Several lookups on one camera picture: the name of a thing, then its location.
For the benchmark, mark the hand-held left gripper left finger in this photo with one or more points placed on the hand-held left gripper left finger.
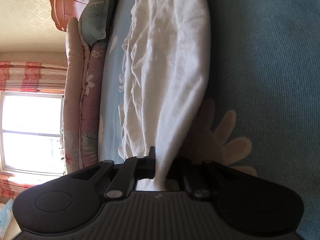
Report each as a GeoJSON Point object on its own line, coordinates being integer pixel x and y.
{"type": "Point", "coordinates": [150, 165]}

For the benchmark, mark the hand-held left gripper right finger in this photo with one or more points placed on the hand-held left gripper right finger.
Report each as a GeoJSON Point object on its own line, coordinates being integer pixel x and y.
{"type": "Point", "coordinates": [180, 170]}

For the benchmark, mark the white printed sweatshirt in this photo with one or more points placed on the white printed sweatshirt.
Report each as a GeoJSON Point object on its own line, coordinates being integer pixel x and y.
{"type": "Point", "coordinates": [170, 67]}

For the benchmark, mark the folded pink floral quilt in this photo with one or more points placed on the folded pink floral quilt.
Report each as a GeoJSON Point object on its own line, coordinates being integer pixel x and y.
{"type": "Point", "coordinates": [85, 100]}

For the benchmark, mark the bright window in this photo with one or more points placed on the bright window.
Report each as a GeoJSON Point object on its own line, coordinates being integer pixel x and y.
{"type": "Point", "coordinates": [30, 115]}

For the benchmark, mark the bed with blue floral sheet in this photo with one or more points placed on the bed with blue floral sheet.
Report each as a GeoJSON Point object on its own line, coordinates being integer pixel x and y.
{"type": "Point", "coordinates": [262, 67]}

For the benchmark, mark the pink patterned curtain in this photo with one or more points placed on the pink patterned curtain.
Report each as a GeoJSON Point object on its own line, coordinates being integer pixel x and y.
{"type": "Point", "coordinates": [30, 76]}
{"type": "Point", "coordinates": [15, 185]}

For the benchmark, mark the green flower print pillow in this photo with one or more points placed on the green flower print pillow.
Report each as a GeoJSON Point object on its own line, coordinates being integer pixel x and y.
{"type": "Point", "coordinates": [96, 17]}

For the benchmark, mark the wooden headboard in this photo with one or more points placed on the wooden headboard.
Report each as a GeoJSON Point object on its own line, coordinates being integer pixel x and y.
{"type": "Point", "coordinates": [72, 0]}

